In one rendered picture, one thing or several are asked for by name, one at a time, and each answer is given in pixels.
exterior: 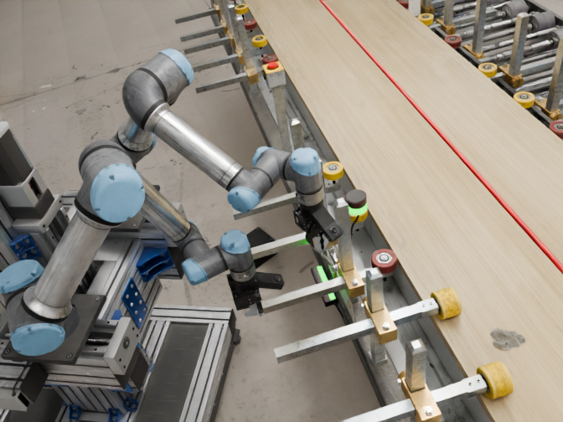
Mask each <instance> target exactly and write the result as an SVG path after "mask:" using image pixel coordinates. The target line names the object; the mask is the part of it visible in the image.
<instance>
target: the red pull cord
mask: <svg viewBox="0 0 563 422"><path fill-rule="evenodd" d="M319 2H320V3H321V4H322V5H323V6H324V7H325V8H326V9H327V10H328V11H329V12H330V13H331V14H332V15H333V17H334V18H335V19H336V20H337V21H338V22H339V24H340V25H341V26H342V27H343V28H344V29H345V30H346V32H347V33H348V34H349V35H350V36H351V37H352V38H353V40H354V41H355V42H356V43H357V44H358V45H359V47H360V48H361V49H362V50H363V51H364V52H365V53H366V54H367V55H368V56H369V57H370V58H371V59H372V60H373V61H374V63H375V64H376V65H377V66H378V67H379V68H380V70H381V71H382V72H383V73H384V74H385V75H386V76H387V78H388V79H389V80H390V81H391V82H392V83H393V84H394V86H395V87H396V88H397V89H398V90H399V91H400V93H401V94H402V95H403V96H404V97H405V98H406V99H407V100H408V101H409V102H410V103H411V104H412V105H413V106H414V108H415V109H416V110H417V111H418V112H419V113H420V114H421V116H422V117H423V118H424V119H425V120H426V121H427V123H428V124H429V125H430V126H431V127H432V128H433V129H434V131H435V132H436V133H437V134H438V135H439V136H440V137H441V139H442V140H443V141H444V142H445V143H446V144H447V145H448V146H449V147H450V148H451V149H452V150H453V151H454V153H455V154H456V155H457V156H458V157H459V158H460V159H461V161H462V162H463V163H464V164H465V165H466V166H467V168H468V169H469V170H470V171H471V172H472V173H473V174H474V176H475V177H476V178H477V179H478V180H479V181H480V182H481V184H482V185H483V186H484V187H485V188H486V189H487V190H488V191H489V192H490V193H491V194H492V195H493V196H494V198H495V199H496V200H497V201H498V202H499V203H500V204H501V206H502V207H503V208H504V209H505V210H506V211H507V212H508V214H509V215H510V216H511V217H512V218H513V219H514V220H515V222H516V223H517V224H518V225H519V226H520V227H521V228H522V230H523V231H524V232H525V233H526V234H527V235H528V236H529V237H530V238H531V239H532V240H533V241H534V242H535V244H536V245H537V246H538V247H539V248H540V249H541V250H542V252H543V253H544V254H545V255H546V256H547V257H548V258H549V260H550V261H551V262H552V263H553V264H554V265H555V267H556V268H557V269H558V270H559V271H560V272H561V273H562V275H563V264H561V263H560V261H559V260H558V259H557V258H556V257H555V256H554V255H553V254H552V253H551V251H550V250H549V249H548V248H547V247H546V246H545V245H544V243H543V242H542V241H541V240H540V239H539V238H538V237H537V236H536V235H535V233H534V232H533V231H532V230H531V229H530V228H529V227H528V226H527V224H526V223H525V222H524V221H523V220H522V219H521V218H520V217H519V216H518V215H517V214H516V213H515V211H513V210H512V209H511V207H510V206H509V205H508V204H507V203H506V202H505V201H504V200H503V198H502V197H501V196H500V195H499V194H498V193H497V192H496V191H495V189H494V188H493V187H492V186H491V185H490V184H489V183H488V182H487V180H486V179H485V178H484V177H483V176H482V175H481V174H480V173H479V172H478V170H477V169H476V168H475V167H474V166H473V165H472V164H471V163H470V161H468V160H467V159H466V158H465V157H464V156H463V154H462V153H461V152H460V151H459V150H458V149H457V148H456V147H455V146H454V144H453V143H452V142H451V141H450V140H449V139H448V138H447V137H446V135H445V134H444V133H443V132H442V131H441V130H440V129H439V128H438V126H437V125H436V124H435V123H434V122H433V121H432V120H431V119H430V117H429V116H428V115H427V114H426V113H425V112H424V111H423V110H422V109H421V108H420V107H419V106H418V105H417V104H416V103H415V102H414V100H413V99H412V98H411V97H410V96H409V95H408V94H407V93H406V92H405V90H404V89H403V88H402V87H401V86H400V85H399V84H398V83H397V81H396V80H395V79H394V78H393V77H392V76H391V75H390V73H389V72H388V71H387V70H386V69H385V68H384V67H383V66H382V65H381V63H380V62H379V61H378V60H377V59H376V58H375V57H374V56H373V55H372V54H371V53H370V52H369V51H368V50H367V49H366V48H365V46H364V45H363V44H362V43H361V42H360V41H359V40H358V39H357V37H356V36H355V35H354V34H353V33H352V32H351V31H350V30H349V28H348V27H347V26H346V25H345V24H344V23H343V22H342V21H341V19H340V18H339V17H338V16H337V15H336V14H335V13H334V12H333V10H332V9H331V8H330V7H329V6H328V5H327V4H326V3H325V2H324V1H323V0H319Z"/></svg>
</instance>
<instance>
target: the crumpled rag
mask: <svg viewBox="0 0 563 422"><path fill-rule="evenodd" d="M490 336H491V337H493V339H494V340H495V341H494V342H493V346H495V347H497V348H499V349H501V350H502V349H507V350H511V349H512V347H519V346H520V345H521V344H522V343H525V337H524V336H523V335H520V334H518V333H517V332H516V331H514V330H511V331H507V332H506V331H504V330H502V329H500V328H494V329H493V331H492V332H490Z"/></svg>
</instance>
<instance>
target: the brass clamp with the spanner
mask: <svg viewBox="0 0 563 422"><path fill-rule="evenodd" d="M336 264H337V266H338V273H339V276H340V277H341V276H342V277H343V279H344V281H345V283H346V291H347V292H348V294H349V297H350V299H351V298H354V297H356V296H362V295H364V294H365V293H364V282H363V281H362V279H361V277H360V275H359V272H358V271H357V269H356V267H355V265H354V268H353V269H352V270H347V271H345V272H343V269H342V267H341V265H340V260H339V259H338V260H337V262H336ZM354 279H356V280H357V281H358V282H359V284H358V285H357V286H353V285H352V281H353V280H354Z"/></svg>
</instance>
